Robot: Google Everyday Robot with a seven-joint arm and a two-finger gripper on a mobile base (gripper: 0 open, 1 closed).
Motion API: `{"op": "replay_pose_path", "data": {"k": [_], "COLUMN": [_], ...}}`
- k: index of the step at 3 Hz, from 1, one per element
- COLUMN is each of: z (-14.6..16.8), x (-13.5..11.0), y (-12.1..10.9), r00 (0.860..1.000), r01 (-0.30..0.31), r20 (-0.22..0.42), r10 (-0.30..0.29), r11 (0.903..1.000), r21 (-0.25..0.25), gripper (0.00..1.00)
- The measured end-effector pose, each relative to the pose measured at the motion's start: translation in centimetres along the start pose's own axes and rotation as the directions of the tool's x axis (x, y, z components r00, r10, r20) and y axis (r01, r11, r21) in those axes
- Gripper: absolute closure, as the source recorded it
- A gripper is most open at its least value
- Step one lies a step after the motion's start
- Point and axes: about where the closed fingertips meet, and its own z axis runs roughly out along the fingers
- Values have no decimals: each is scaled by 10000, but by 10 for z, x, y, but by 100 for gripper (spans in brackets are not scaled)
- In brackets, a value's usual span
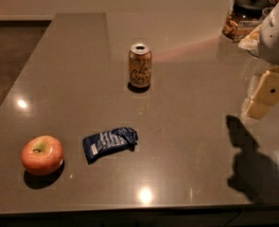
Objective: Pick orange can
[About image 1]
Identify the blue snack wrapper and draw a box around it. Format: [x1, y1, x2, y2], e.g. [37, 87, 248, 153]
[82, 127, 138, 164]

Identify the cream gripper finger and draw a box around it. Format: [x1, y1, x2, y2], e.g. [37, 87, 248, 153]
[242, 98, 271, 119]

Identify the orange soda can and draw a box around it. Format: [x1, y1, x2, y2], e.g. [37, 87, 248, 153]
[129, 43, 152, 89]

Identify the glass jar with black lid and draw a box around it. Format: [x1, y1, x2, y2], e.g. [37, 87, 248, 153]
[222, 0, 271, 43]

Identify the clear bowl with snack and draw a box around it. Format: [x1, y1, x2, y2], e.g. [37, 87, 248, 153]
[238, 8, 273, 58]

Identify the red apple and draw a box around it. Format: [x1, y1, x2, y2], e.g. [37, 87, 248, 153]
[22, 135, 64, 176]

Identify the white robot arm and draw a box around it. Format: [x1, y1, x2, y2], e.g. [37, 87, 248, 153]
[238, 2, 279, 119]

